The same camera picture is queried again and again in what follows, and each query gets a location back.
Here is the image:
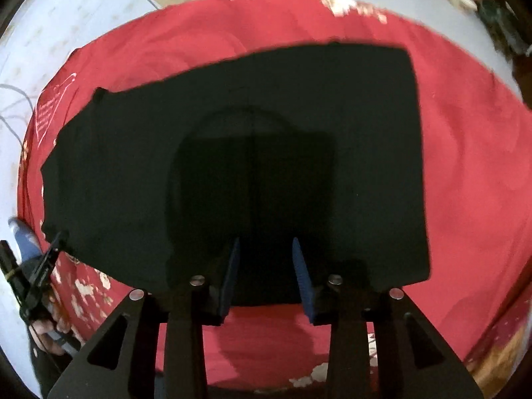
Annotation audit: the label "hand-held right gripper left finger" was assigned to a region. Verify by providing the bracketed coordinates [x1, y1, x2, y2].
[47, 237, 242, 399]

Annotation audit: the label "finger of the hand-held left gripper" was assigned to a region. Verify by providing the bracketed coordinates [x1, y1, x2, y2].
[21, 230, 71, 325]

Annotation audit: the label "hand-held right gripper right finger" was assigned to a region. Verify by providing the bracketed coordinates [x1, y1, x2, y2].
[292, 237, 485, 399]

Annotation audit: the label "black pants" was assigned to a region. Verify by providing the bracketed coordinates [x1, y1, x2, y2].
[41, 44, 431, 306]

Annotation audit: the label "person's left hand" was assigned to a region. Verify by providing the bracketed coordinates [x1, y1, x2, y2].
[30, 311, 80, 357]

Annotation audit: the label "person's leg in dark jeans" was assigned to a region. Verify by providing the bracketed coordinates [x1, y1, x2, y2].
[28, 341, 72, 398]

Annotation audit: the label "red floral bedsheet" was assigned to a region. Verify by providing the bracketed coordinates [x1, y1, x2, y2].
[17, 0, 532, 393]

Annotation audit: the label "pile of clothes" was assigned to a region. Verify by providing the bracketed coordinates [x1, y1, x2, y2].
[444, 0, 532, 56]

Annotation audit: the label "thin black cable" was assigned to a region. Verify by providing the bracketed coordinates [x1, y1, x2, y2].
[0, 84, 34, 111]
[0, 114, 23, 144]

